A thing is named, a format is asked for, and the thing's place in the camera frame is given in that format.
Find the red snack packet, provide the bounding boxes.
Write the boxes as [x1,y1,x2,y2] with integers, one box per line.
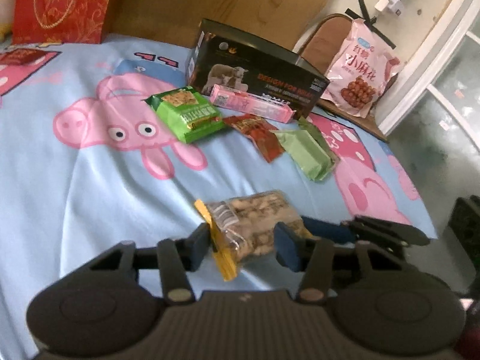
[223,114,284,164]

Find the pink fried twist bag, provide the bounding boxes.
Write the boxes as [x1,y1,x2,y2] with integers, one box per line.
[321,19,402,119]

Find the red gift bag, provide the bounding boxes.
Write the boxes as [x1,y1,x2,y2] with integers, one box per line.
[12,0,118,44]

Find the dark green snack packet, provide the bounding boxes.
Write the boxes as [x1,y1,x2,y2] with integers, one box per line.
[298,117,340,164]

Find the green cracker packet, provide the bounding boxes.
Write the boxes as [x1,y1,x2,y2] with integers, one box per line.
[145,86,225,144]

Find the wooden headboard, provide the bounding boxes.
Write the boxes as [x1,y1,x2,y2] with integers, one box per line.
[112,0,329,49]

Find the white window frame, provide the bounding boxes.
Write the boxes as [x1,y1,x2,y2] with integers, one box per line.
[377,0,479,148]

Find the brown nut snack packet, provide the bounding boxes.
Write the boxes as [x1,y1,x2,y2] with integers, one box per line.
[193,190,312,281]

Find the light green snack packet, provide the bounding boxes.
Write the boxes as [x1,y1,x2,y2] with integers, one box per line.
[271,130,335,182]

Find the brown leather chair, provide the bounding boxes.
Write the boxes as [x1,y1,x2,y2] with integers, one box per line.
[298,14,388,142]

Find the black cardboard snack box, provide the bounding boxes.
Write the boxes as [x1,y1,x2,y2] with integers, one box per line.
[186,19,329,118]

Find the pink long snack bar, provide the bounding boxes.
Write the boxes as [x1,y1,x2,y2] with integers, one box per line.
[210,85,295,124]

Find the peppa pig bed sheet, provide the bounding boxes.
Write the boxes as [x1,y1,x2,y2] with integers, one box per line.
[1,36,436,359]

